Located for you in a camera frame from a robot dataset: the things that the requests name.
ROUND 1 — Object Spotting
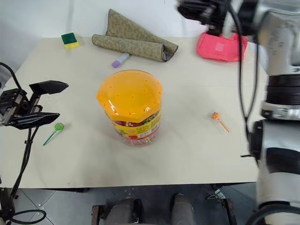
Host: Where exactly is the rolled olive patterned mat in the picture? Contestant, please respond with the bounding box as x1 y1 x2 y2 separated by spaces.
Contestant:
91 8 179 63

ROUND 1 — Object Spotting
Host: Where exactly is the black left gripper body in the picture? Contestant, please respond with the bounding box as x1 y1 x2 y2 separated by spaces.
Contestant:
0 88 43 123

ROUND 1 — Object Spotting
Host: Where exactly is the green and yellow sponge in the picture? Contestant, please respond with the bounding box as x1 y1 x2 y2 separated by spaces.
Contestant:
60 32 81 50

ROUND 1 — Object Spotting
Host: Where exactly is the clear plastic lollipop jar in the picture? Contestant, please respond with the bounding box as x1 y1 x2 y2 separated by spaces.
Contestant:
110 112 163 147

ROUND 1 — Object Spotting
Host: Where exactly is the green lollipop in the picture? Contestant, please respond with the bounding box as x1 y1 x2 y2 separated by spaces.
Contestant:
42 122 65 147

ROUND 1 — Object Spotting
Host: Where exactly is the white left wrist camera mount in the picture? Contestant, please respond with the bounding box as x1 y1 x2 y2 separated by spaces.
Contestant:
0 114 12 127

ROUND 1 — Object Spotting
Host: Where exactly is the pink fabric pouch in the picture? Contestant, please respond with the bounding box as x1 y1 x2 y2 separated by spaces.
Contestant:
196 31 249 63

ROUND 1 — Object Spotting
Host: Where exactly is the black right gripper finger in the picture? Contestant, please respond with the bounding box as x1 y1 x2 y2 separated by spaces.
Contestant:
208 23 224 37

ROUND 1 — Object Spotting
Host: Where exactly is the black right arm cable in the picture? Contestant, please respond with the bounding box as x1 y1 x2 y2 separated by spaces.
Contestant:
226 0 253 158

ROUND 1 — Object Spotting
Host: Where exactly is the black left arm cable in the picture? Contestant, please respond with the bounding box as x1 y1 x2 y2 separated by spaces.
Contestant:
0 61 23 95
9 126 40 198

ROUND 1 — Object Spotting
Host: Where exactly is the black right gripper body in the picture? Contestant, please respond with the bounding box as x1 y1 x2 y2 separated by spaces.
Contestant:
177 0 227 27

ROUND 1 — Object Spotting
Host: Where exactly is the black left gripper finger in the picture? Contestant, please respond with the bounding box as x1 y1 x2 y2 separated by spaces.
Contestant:
29 80 69 107
8 112 60 130

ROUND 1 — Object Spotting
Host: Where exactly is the dark rounded shape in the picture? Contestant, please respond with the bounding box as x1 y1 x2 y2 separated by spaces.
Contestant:
105 198 144 225
170 193 195 225

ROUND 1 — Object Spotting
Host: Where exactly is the purple glue stick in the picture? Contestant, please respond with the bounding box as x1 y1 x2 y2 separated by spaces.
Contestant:
111 52 130 69

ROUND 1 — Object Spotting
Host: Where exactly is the rusty metal bracket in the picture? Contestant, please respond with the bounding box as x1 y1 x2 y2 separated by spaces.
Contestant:
91 204 106 225
219 197 238 225

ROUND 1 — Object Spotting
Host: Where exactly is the orange perforated jar lid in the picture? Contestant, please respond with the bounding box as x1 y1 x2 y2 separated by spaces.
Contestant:
96 68 163 123

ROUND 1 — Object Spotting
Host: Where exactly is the black floor cable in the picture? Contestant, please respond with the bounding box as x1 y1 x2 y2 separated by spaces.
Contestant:
0 209 47 225

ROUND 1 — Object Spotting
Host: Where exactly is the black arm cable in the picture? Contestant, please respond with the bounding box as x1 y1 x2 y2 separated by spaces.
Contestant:
0 61 23 95
226 0 253 158
9 126 40 198

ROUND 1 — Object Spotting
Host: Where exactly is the orange lollipop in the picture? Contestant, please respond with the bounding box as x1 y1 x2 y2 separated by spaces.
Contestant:
210 112 230 134

